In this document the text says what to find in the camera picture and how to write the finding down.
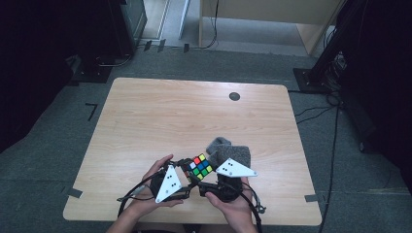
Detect grey cable plug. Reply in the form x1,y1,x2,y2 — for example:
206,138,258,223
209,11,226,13
117,185,144,203

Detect black curtain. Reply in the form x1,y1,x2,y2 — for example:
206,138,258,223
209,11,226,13
0,0,113,154
336,0,412,195

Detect light wooden desk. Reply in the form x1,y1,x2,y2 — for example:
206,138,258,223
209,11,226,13
198,0,345,56

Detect person's right hand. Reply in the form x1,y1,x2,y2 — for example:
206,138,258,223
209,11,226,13
204,177,258,228

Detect black stand base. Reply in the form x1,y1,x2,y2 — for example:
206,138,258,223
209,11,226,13
69,53,115,84

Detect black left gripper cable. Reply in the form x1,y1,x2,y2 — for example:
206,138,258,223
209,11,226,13
116,170,164,218

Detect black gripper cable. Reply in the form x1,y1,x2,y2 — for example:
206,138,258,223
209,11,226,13
241,182,267,233
116,170,164,218

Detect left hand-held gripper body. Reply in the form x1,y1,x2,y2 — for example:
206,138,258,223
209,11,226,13
149,164,192,205

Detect black metal stand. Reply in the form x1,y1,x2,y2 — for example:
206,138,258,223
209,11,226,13
292,0,361,95

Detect colourful puzzle cube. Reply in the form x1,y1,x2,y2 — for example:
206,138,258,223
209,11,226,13
182,152,215,183

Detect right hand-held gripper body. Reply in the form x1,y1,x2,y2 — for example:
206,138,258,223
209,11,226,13
197,157,259,204

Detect dark cabinet with teal glass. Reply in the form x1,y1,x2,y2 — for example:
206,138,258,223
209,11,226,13
108,0,149,58

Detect black hanging cable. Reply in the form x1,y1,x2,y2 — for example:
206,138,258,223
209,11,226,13
190,0,221,50

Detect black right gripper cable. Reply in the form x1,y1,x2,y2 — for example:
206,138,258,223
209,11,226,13
241,182,267,233

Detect tangled cable bundle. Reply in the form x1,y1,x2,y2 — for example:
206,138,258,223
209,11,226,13
322,51,348,108

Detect long black floor cable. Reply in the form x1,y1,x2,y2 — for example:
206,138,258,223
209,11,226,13
319,106,340,233

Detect person's left hand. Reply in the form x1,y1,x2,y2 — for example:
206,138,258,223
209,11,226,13
128,153,185,217

